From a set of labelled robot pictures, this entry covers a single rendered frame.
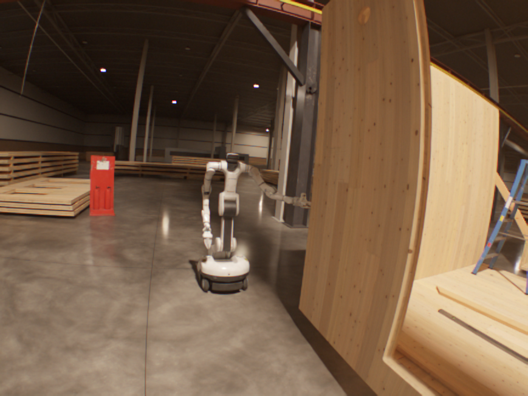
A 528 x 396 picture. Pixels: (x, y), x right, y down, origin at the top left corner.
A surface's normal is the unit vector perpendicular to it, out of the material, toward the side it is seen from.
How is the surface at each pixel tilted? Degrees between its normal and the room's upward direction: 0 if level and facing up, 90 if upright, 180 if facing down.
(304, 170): 90
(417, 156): 90
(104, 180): 90
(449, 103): 90
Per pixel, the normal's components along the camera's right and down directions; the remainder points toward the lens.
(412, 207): -0.96, -0.05
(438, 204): 0.35, 0.15
